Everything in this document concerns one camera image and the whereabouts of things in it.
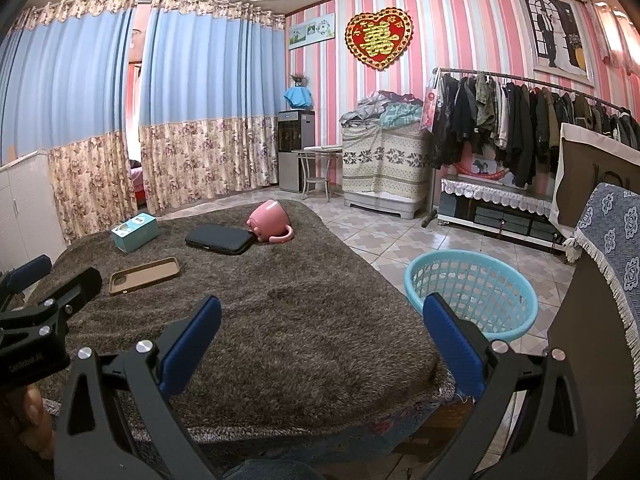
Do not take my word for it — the framed photo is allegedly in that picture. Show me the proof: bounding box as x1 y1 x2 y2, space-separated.
470 157 516 181

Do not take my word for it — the pink piggy bank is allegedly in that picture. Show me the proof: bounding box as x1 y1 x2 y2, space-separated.
246 199 295 245

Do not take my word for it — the light blue plastic basket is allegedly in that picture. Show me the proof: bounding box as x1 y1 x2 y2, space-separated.
404 249 540 338

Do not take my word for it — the pink window curtain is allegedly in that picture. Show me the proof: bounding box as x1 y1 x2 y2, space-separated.
585 0 640 71

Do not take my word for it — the small round side table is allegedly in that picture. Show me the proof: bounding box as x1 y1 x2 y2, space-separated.
295 146 346 203

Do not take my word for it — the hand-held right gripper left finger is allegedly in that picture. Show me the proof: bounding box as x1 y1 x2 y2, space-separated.
54 295 223 480

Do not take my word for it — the low cabinet with lace cover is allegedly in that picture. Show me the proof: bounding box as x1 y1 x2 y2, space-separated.
436 175 563 251

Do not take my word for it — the white cabinet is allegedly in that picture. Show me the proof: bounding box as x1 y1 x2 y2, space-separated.
0 150 68 271

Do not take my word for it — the black zip case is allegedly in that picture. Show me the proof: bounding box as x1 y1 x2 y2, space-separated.
185 225 257 256

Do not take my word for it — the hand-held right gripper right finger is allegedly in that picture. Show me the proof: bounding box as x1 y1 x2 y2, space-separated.
422 292 593 480

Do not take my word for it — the row of hanging clothes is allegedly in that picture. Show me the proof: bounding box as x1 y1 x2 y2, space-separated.
430 72 640 188

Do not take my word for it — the grey water dispenser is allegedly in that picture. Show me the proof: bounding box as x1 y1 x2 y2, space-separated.
276 110 316 193

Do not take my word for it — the teal tissue box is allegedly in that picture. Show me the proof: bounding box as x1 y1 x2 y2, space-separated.
111 212 160 254

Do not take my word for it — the shaggy brown rug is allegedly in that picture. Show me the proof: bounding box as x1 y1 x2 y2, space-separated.
25 199 458 441

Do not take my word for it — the person's left hand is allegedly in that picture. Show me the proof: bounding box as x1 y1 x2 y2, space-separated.
0 385 57 463

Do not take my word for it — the pile of folded clothes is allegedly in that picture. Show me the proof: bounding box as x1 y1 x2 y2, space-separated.
339 90 425 128

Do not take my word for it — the dark brown furniture side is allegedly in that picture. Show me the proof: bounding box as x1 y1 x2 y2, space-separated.
545 260 640 480

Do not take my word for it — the blue cloth bottle cover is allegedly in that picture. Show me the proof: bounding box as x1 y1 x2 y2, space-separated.
284 86 315 111

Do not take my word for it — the blue and floral curtain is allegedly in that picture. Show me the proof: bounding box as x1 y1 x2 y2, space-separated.
0 0 141 243
137 0 287 213

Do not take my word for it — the cloth covered cabinet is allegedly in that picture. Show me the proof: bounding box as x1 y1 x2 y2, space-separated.
341 122 433 220

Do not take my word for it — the brown board with cream edge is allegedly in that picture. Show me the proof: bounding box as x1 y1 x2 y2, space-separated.
547 122 640 241

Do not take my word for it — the metal clothes rack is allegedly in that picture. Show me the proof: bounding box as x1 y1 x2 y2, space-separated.
422 66 640 228

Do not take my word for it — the landscape wall picture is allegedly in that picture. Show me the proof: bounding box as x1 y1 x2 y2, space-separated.
288 13 335 51

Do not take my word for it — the blue patterned fringed cloth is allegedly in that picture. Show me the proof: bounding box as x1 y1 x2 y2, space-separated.
564 182 640 401

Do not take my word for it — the wedding wall poster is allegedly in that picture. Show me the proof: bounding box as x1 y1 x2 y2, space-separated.
515 0 596 86

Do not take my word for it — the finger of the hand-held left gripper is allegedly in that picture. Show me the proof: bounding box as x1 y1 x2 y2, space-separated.
0 254 53 311
22 266 103 321

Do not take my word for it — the pink hanging bag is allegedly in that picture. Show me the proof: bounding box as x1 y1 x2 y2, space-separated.
419 72 443 133

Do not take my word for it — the red heart wall decoration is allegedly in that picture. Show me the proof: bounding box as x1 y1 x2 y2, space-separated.
345 7 416 72

